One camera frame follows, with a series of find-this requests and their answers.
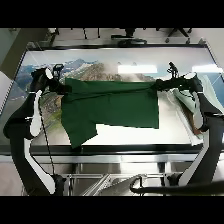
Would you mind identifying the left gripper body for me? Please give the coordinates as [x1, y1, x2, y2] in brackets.
[49, 79, 73, 96]

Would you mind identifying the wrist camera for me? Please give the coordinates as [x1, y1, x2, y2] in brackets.
[167, 61, 180, 80]
[51, 63, 65, 83]

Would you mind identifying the black cable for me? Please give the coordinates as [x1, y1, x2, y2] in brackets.
[37, 95, 57, 177]
[129, 175, 224, 197]

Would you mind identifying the pale green garment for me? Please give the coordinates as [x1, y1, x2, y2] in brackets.
[172, 73, 224, 138]

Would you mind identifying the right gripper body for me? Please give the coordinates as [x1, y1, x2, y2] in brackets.
[154, 77, 183, 93]

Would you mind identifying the silver frame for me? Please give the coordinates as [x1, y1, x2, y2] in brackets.
[0, 151, 224, 197]

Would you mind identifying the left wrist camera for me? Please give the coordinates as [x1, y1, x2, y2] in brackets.
[51, 63, 65, 83]

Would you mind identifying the dark green T-shirt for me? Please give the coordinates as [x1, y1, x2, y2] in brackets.
[60, 77, 161, 150]

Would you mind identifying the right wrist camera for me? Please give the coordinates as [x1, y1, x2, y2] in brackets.
[167, 61, 180, 80]

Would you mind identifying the black office chair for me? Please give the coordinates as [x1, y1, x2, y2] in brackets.
[110, 28, 148, 46]
[164, 28, 193, 45]

